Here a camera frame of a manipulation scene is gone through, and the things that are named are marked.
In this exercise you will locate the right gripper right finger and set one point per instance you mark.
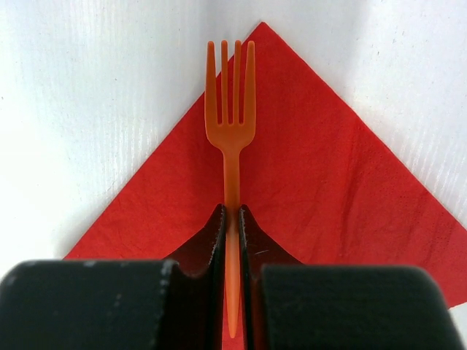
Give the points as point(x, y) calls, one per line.
point(290, 305)

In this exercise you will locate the red paper napkin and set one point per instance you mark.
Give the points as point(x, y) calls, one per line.
point(315, 177)

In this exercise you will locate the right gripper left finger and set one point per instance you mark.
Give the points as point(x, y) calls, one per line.
point(173, 303)

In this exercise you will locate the orange plastic fork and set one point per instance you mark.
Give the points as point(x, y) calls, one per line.
point(231, 137)

